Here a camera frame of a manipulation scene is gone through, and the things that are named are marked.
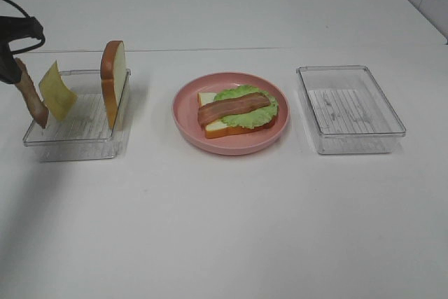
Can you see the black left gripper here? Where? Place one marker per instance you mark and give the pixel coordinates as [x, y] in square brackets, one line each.
[14, 29]

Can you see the bacon strip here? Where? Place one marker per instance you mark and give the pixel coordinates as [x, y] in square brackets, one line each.
[35, 105]
[210, 110]

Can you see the bread slice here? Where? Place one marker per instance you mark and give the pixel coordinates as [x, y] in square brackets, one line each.
[218, 129]
[113, 75]

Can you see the green lettuce leaf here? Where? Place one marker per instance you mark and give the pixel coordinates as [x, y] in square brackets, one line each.
[254, 118]

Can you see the yellow cheese slice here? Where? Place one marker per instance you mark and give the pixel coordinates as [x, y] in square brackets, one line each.
[56, 96]

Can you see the left clear plastic tray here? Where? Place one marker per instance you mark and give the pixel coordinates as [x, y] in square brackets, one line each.
[85, 133]

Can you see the clear plastic tray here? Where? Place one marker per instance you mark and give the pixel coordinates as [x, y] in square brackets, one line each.
[347, 111]
[85, 133]

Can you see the pink round plate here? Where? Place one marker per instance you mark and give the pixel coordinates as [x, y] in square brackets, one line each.
[185, 106]

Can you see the right clear plastic tray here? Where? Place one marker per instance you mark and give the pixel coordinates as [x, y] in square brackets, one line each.
[347, 111]

